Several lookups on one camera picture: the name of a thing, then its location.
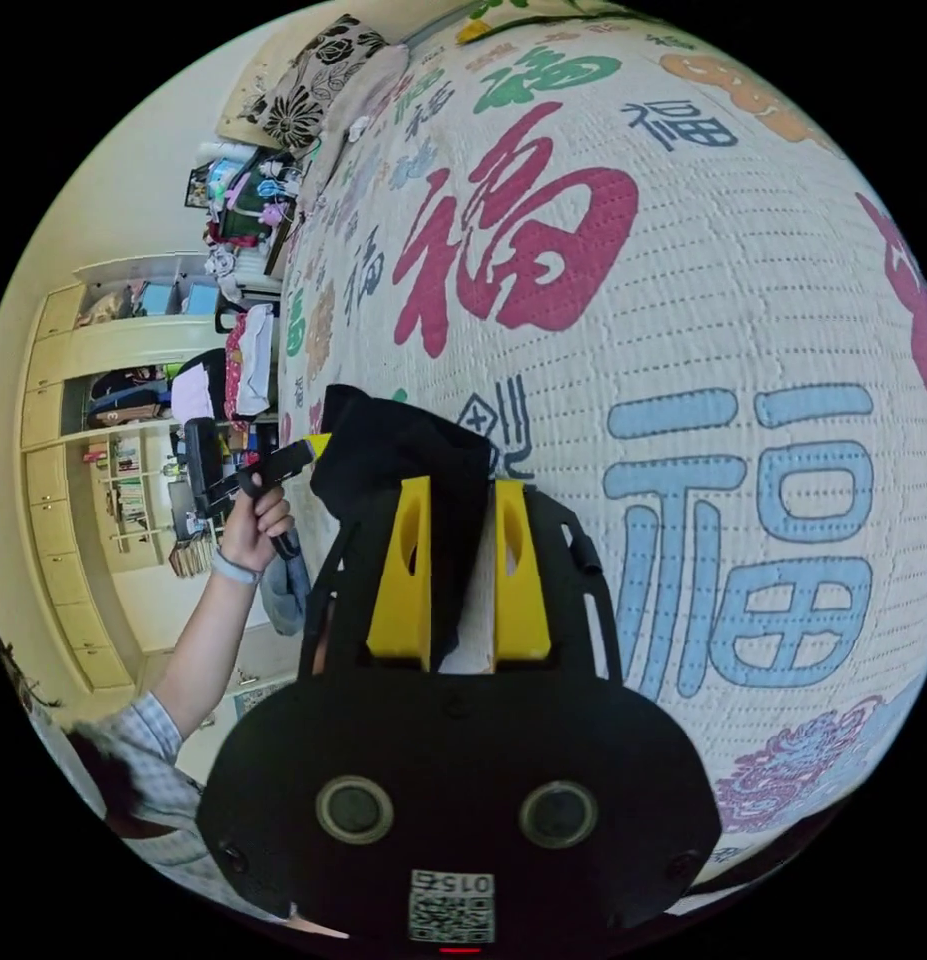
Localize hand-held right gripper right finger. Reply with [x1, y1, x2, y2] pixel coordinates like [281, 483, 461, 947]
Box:
[492, 479, 551, 674]

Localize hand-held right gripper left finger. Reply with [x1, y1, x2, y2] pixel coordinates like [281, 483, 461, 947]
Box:
[366, 475, 434, 673]

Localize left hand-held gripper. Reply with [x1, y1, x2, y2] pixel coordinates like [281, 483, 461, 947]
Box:
[205, 431, 335, 562]

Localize black long pants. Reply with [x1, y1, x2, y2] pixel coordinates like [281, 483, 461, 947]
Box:
[309, 383, 495, 663]

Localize person's left forearm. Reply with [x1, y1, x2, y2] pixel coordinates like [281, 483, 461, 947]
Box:
[152, 551, 263, 742]

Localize person's left hand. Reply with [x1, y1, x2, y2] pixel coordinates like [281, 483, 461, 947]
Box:
[218, 488, 296, 577]

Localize grey-blue garment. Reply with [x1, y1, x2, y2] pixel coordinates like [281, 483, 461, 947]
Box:
[258, 530, 314, 639]

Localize pile of clothes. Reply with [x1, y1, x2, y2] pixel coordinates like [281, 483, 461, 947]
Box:
[168, 302, 278, 423]

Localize cream cupboard with shelves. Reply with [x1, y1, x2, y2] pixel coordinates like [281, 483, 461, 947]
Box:
[18, 251, 232, 693]

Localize cluttered bedside table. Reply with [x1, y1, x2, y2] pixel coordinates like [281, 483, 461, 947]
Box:
[183, 142, 308, 295]

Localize person's body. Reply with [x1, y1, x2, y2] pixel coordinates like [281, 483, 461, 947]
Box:
[24, 689, 353, 940]

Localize bed with printed white quilt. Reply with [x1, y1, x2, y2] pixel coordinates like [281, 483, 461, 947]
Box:
[275, 0, 927, 890]

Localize pale pink pillow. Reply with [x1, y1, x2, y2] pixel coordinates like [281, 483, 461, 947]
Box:
[309, 43, 413, 198]

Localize black floral pillow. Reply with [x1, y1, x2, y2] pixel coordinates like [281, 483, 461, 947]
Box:
[240, 13, 392, 154]

